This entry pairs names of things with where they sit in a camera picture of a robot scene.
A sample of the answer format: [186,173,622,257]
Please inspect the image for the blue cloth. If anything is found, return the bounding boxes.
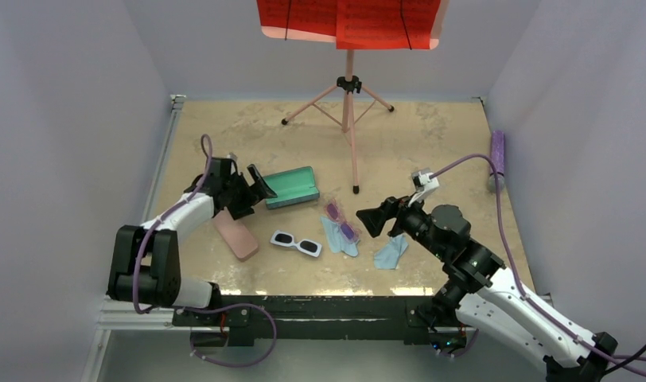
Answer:
[320,216,359,258]
[373,235,409,270]

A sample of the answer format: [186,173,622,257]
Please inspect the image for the white frame sunglasses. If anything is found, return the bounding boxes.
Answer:
[270,230,322,258]

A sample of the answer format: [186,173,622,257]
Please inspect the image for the pink purple sunglasses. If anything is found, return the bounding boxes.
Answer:
[324,199,360,244]

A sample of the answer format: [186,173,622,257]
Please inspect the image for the pink music stand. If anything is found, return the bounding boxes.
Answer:
[281,49,395,194]

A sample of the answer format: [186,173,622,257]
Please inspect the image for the black base frame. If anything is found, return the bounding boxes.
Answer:
[173,295,472,353]

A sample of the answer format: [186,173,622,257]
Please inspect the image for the grey glasses case green lining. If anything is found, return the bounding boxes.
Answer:
[264,166,320,210]

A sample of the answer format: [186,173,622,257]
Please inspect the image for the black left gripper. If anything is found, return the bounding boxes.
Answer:
[222,165,274,220]

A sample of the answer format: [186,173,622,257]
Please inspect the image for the purple cable loop bottom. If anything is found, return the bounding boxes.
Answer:
[189,302,278,369]

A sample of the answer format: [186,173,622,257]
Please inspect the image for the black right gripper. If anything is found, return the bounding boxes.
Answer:
[355,189,447,259]

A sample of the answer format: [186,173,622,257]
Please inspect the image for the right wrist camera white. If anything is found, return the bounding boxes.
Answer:
[408,168,439,206]

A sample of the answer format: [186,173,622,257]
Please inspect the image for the aluminium rail left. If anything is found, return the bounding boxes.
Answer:
[80,94,188,382]

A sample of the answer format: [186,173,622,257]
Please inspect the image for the black cable bottom right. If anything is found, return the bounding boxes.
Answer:
[599,332,646,382]

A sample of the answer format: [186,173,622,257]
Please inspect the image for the purple microphone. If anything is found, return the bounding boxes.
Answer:
[488,130,505,193]

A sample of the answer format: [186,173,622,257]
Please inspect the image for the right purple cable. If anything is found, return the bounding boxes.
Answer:
[430,154,646,380]

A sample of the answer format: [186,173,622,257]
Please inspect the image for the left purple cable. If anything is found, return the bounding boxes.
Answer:
[131,134,214,315]

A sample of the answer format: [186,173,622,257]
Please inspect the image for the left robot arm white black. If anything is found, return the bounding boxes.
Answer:
[107,157,277,325]

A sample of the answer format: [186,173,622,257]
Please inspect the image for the pink glasses case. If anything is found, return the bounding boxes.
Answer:
[212,209,259,262]

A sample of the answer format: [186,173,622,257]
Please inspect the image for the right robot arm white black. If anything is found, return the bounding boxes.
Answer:
[356,197,617,381]

